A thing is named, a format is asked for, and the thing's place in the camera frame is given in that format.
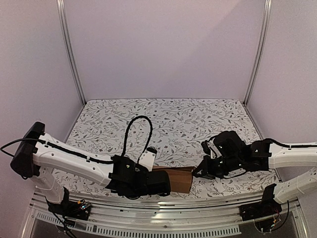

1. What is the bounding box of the brown cardboard paper box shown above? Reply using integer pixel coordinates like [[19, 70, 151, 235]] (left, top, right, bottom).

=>
[[153, 166, 196, 194]]

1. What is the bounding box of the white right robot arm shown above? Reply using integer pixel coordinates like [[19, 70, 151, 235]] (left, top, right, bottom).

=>
[[193, 137, 317, 216]]

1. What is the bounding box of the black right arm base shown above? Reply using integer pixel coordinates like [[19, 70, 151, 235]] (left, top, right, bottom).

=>
[[239, 183, 282, 221]]

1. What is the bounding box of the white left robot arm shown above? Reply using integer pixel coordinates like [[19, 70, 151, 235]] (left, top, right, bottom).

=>
[[10, 121, 171, 215]]

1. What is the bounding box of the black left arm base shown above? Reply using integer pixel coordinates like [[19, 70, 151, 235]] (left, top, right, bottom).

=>
[[46, 187, 92, 221]]

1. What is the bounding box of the floral patterned table mat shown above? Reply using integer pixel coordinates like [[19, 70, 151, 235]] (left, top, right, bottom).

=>
[[53, 99, 279, 199]]

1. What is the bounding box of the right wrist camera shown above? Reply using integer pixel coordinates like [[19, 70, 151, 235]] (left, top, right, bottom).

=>
[[201, 130, 247, 158]]

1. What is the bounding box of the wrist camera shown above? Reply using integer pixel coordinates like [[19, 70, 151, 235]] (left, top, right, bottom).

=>
[[138, 147, 157, 172], [201, 130, 247, 158]]

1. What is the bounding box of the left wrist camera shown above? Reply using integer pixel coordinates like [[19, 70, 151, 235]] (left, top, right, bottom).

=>
[[138, 147, 157, 172]]

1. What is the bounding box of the aluminium front rail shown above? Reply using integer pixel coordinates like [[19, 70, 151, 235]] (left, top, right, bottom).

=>
[[21, 190, 309, 238]]

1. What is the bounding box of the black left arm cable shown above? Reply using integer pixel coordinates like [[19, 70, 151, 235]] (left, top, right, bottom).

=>
[[121, 115, 153, 159]]

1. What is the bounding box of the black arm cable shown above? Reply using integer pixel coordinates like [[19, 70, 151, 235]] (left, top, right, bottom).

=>
[[121, 115, 153, 159], [268, 138, 317, 149]]

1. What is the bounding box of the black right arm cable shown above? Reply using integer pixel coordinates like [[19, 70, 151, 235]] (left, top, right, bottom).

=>
[[268, 138, 317, 149]]

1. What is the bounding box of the right aluminium frame post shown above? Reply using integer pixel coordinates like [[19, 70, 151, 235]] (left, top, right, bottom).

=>
[[243, 0, 272, 107]]

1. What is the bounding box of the aluminium frame post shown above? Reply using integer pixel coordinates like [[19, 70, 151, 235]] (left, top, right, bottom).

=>
[[243, 0, 272, 107], [56, 0, 87, 106]]

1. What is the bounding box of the left aluminium frame post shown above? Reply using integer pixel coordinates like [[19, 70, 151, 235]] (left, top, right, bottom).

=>
[[56, 0, 87, 106]]

